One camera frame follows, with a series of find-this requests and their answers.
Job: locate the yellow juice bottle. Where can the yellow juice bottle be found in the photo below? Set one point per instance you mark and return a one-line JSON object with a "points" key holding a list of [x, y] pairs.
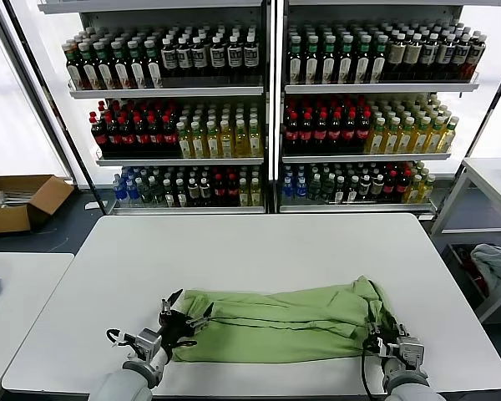
{"points": [[213, 143], [428, 190], [377, 140], [198, 143], [449, 137], [392, 140], [255, 142], [421, 139], [407, 140], [244, 194], [241, 142], [415, 191], [227, 143], [185, 144], [255, 194], [436, 138]]}

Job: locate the silver rods bundle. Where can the silver rods bundle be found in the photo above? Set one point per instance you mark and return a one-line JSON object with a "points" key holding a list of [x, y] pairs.
{"points": [[12, 196]]}

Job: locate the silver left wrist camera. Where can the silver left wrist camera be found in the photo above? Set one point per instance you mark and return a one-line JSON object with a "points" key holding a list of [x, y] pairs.
{"points": [[147, 341]]}

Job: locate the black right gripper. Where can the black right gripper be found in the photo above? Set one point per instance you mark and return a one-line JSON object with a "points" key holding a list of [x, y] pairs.
{"points": [[386, 335]]}

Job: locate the red garment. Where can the red garment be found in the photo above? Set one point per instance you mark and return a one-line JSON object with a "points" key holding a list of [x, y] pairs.
{"points": [[477, 279]]}

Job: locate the clear green water bottle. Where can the clear green water bottle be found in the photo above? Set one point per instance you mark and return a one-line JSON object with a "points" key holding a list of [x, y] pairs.
{"points": [[327, 190], [315, 190], [145, 193], [156, 193]]}

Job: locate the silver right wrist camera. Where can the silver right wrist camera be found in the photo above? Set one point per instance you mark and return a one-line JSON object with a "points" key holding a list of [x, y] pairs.
{"points": [[410, 355]]}

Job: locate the blue water bottle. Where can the blue water bottle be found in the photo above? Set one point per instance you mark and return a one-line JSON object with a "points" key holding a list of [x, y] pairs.
{"points": [[131, 191], [289, 189], [301, 189], [117, 192]]}

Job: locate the grey-blue garment pile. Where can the grey-blue garment pile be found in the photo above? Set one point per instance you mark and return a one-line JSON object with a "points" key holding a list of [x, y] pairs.
{"points": [[492, 263]]}

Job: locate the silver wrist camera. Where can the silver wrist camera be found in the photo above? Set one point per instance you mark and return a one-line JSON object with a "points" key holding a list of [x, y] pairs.
{"points": [[410, 355], [147, 341]]}

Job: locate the white-cap dark drink bottle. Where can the white-cap dark drink bottle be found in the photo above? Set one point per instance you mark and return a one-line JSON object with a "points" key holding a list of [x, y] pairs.
{"points": [[193, 193], [169, 194], [340, 191], [365, 190], [181, 194], [378, 190], [205, 193], [352, 191]]}

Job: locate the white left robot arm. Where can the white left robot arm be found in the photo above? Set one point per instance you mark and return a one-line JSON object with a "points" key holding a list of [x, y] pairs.
{"points": [[125, 386]]}

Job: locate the beige-label dark drink bottle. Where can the beige-label dark drink bottle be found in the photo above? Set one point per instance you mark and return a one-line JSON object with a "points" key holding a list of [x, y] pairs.
{"points": [[413, 56], [397, 56]]}

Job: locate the red-cap cola bottle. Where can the red-cap cola bottle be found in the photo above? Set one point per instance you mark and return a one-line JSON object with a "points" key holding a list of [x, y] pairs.
{"points": [[306, 133], [232, 192], [335, 133], [402, 188], [363, 133], [99, 135], [320, 133], [219, 192], [141, 137], [390, 188], [170, 136], [113, 137], [127, 137], [292, 133], [155, 137], [349, 133]]}

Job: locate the brown cardboard box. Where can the brown cardboard box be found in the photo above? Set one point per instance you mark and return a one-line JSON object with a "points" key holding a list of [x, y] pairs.
{"points": [[8, 219]]}

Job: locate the light green t-shirt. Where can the light green t-shirt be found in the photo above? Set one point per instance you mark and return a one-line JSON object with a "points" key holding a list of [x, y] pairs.
{"points": [[275, 330]]}

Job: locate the green-cap dark tea bottle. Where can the green-cap dark tea bottle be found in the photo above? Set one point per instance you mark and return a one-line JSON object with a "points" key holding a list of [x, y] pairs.
{"points": [[330, 62], [105, 70], [312, 62], [138, 69], [154, 69], [89, 71], [73, 71], [347, 62], [122, 69], [295, 62], [364, 62], [381, 62]]}

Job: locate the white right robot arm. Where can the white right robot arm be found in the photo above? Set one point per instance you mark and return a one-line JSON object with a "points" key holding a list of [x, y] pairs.
{"points": [[405, 388]]}

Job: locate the grey drinks shelf unit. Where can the grey drinks shelf unit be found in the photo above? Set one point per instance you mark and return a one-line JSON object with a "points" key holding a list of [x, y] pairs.
{"points": [[167, 92], [380, 89]]}

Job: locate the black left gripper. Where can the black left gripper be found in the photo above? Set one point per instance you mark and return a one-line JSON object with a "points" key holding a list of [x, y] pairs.
{"points": [[173, 328]]}

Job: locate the white side table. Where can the white side table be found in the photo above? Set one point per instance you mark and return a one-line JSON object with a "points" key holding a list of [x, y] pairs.
{"points": [[490, 175]]}

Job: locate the black window mullion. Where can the black window mullion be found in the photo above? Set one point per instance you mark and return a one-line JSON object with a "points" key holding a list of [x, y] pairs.
{"points": [[489, 105], [46, 83]]}

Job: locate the black storage bin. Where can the black storage bin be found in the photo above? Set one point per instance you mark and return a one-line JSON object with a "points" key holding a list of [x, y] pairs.
{"points": [[459, 261]]}

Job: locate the blue-label dark drink bottle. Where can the blue-label dark drink bottle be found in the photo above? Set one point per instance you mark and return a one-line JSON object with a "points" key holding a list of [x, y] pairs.
{"points": [[251, 56], [431, 56], [185, 57], [235, 56], [218, 57], [200, 57], [447, 56], [462, 56], [477, 56], [169, 58]]}

